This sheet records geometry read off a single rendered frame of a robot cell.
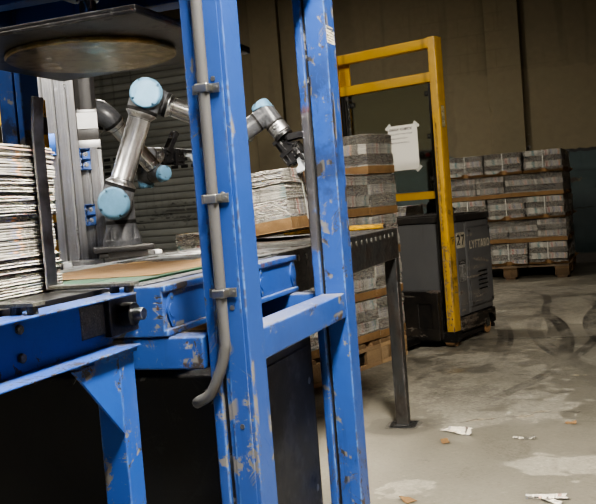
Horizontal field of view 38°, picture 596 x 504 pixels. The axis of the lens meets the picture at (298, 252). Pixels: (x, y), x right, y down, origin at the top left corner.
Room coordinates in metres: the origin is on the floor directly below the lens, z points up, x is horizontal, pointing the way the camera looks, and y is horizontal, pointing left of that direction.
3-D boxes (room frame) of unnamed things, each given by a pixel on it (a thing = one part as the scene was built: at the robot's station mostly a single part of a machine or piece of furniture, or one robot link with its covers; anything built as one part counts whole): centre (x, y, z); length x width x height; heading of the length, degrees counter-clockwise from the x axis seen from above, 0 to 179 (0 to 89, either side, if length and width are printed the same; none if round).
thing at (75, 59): (1.97, 0.43, 1.30); 0.55 x 0.55 x 0.03; 70
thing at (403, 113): (5.37, -0.64, 1.28); 0.57 x 0.01 x 0.65; 53
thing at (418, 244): (5.65, -0.85, 0.40); 0.69 x 0.55 x 0.80; 53
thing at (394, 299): (3.44, -0.37, 0.34); 0.06 x 0.06 x 0.68; 70
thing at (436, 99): (5.15, -0.89, 0.97); 0.09 x 0.09 x 1.75; 53
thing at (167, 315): (1.97, 0.43, 0.75); 0.70 x 0.65 x 0.10; 160
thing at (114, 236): (3.36, 0.68, 0.87); 0.15 x 0.15 x 0.10
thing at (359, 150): (5.01, -0.36, 0.65); 0.39 x 0.30 x 1.29; 53
